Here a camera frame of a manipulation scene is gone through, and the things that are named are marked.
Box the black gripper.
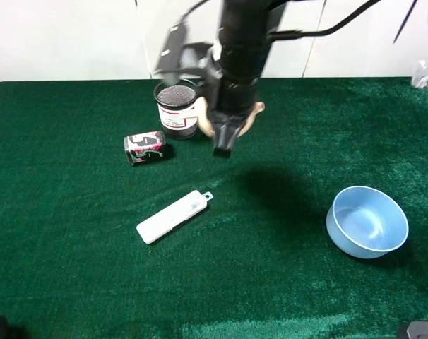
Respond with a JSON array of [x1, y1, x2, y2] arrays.
[[202, 49, 258, 157]]

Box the cream ceramic teapot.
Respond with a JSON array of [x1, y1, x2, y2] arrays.
[[195, 97, 265, 137]]

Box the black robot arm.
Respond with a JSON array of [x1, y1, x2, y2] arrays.
[[202, 1, 286, 157]]

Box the black mesh pen cup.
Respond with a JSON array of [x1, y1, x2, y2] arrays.
[[153, 79, 198, 140]]

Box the small patterned black box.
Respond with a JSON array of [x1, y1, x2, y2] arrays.
[[124, 131, 167, 165]]

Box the white plastic flat case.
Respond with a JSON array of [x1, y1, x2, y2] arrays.
[[136, 190, 213, 244]]

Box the green velvet table cloth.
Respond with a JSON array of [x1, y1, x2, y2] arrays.
[[0, 78, 428, 338]]

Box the light blue bowl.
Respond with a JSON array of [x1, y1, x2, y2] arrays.
[[326, 186, 409, 259]]

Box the clear plastic bag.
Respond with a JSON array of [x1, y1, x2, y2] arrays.
[[411, 60, 428, 90]]

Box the grey device bottom right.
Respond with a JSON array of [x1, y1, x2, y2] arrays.
[[397, 321, 428, 339]]

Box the black cable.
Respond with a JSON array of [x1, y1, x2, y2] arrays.
[[268, 0, 381, 42]]

